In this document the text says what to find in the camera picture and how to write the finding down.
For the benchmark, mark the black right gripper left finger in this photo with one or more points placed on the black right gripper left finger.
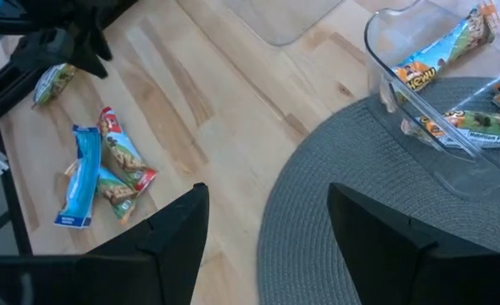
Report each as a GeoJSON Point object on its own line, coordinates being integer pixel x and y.
{"type": "Point", "coordinates": [165, 262]}

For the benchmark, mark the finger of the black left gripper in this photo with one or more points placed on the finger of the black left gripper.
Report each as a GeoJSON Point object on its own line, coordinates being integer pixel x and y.
{"type": "Point", "coordinates": [90, 48]}
{"type": "Point", "coordinates": [42, 51]}

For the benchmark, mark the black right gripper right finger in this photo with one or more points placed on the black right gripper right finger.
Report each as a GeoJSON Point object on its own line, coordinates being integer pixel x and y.
{"type": "Point", "coordinates": [381, 262]}

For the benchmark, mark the green blue granola bar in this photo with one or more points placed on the green blue granola bar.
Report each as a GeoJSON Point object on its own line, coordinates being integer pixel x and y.
{"type": "Point", "coordinates": [53, 82]}

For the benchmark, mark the green orange granola bar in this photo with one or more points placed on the green orange granola bar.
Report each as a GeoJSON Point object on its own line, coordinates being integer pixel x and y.
{"type": "Point", "coordinates": [479, 125]}
{"type": "Point", "coordinates": [116, 195]}

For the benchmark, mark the red green granola bar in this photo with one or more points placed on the red green granola bar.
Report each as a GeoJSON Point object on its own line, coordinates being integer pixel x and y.
{"type": "Point", "coordinates": [125, 152]}

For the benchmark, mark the light blue granola bar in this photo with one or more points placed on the light blue granola bar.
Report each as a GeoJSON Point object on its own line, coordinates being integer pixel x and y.
{"type": "Point", "coordinates": [81, 175]}

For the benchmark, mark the orange blue granola bar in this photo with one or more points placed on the orange blue granola bar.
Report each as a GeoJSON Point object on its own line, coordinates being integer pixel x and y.
{"type": "Point", "coordinates": [445, 48]}

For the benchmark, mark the grey round woven placemat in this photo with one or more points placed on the grey round woven placemat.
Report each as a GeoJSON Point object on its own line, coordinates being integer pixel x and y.
{"type": "Point", "coordinates": [309, 212]}

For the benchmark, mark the clear plastic bin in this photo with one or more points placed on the clear plastic bin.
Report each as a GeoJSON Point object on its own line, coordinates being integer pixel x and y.
{"type": "Point", "coordinates": [457, 165]}
{"type": "Point", "coordinates": [284, 21]}

